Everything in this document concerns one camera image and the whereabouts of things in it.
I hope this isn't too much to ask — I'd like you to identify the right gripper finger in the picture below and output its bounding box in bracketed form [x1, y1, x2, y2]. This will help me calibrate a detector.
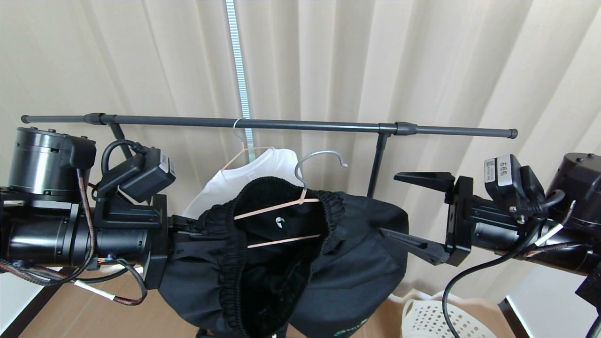
[393, 171, 457, 193]
[379, 228, 452, 267]

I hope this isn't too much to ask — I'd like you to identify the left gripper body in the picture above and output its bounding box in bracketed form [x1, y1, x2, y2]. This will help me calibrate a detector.
[77, 194, 170, 290]

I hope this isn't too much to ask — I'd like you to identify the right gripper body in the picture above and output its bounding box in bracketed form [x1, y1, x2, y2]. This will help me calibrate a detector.
[444, 176, 541, 268]

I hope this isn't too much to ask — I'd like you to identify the black garment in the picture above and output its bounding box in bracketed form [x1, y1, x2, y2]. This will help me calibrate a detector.
[157, 177, 410, 338]

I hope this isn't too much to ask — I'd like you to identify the white printed t-shirt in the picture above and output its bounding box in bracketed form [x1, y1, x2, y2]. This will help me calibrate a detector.
[182, 148, 304, 220]

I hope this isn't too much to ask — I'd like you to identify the pink clothes hanger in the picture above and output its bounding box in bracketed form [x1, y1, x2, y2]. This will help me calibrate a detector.
[221, 119, 276, 171]
[233, 150, 349, 249]

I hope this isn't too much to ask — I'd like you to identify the white laundry basket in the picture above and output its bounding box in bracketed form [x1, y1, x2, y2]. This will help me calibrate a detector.
[401, 298, 498, 338]

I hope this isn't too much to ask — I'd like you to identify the black clothes rack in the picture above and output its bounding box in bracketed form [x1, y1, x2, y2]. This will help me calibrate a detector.
[21, 113, 518, 338]

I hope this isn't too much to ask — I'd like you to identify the beige curtain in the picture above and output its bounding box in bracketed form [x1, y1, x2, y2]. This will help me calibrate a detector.
[0, 0, 601, 306]

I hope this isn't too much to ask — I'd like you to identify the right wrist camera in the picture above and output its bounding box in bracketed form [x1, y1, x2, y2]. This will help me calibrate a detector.
[484, 154, 548, 224]

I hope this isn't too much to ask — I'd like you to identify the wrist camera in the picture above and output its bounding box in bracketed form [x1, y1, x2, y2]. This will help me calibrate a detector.
[92, 146, 177, 228]
[484, 154, 548, 224]

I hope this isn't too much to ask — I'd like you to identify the black cable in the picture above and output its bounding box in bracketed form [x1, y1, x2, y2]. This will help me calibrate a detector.
[100, 139, 147, 175]
[441, 189, 567, 338]

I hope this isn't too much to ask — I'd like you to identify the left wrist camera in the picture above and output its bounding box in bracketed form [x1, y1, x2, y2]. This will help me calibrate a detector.
[92, 146, 177, 228]

